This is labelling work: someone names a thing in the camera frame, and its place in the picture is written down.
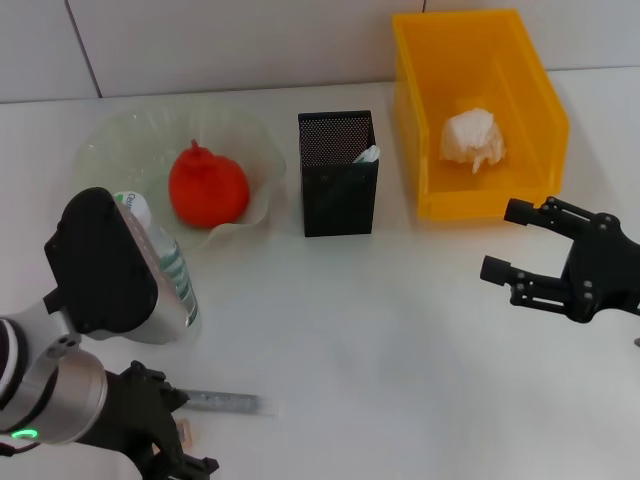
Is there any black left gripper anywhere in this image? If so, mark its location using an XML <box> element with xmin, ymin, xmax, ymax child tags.
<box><xmin>82</xmin><ymin>359</ymin><xmax>221</xmax><ymax>480</ymax></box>

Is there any green glass fruit plate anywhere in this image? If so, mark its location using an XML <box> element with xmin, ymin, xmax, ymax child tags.
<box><xmin>73</xmin><ymin>99</ymin><xmax>288</xmax><ymax>251</ymax></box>

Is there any silver marker pen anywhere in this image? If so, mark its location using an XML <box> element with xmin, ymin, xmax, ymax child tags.
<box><xmin>175</xmin><ymin>389</ymin><xmax>279</xmax><ymax>419</ymax></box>

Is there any black mesh pen holder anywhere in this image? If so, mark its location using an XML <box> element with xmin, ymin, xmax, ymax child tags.
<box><xmin>298</xmin><ymin>109</ymin><xmax>381</xmax><ymax>239</ymax></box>

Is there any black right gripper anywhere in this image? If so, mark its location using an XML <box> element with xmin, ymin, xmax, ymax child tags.
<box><xmin>479</xmin><ymin>195</ymin><xmax>640</xmax><ymax>325</ymax></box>

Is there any beige barcode eraser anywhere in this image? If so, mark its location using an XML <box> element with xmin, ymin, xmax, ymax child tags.
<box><xmin>174</xmin><ymin>418</ymin><xmax>195</xmax><ymax>450</ymax></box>

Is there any clear green-label water bottle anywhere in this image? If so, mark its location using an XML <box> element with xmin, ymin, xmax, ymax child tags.
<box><xmin>112</xmin><ymin>192</ymin><xmax>202</xmax><ymax>330</ymax></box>

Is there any yellow plastic bin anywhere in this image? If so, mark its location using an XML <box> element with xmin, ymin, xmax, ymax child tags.
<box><xmin>391</xmin><ymin>8</ymin><xmax>571</xmax><ymax>221</ymax></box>

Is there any white paper ball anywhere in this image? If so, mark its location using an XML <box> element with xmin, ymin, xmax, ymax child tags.
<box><xmin>439</xmin><ymin>107</ymin><xmax>510</xmax><ymax>175</ymax></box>

